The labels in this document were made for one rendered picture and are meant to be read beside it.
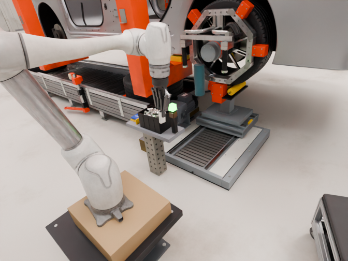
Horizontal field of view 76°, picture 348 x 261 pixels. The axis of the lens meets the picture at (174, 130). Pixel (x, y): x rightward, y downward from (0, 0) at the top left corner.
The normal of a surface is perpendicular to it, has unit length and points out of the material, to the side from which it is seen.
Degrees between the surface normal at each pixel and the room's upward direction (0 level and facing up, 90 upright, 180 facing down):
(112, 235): 5
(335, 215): 0
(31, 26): 90
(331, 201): 0
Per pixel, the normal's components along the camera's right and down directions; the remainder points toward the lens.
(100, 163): 0.04, -0.80
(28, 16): 0.78, 0.27
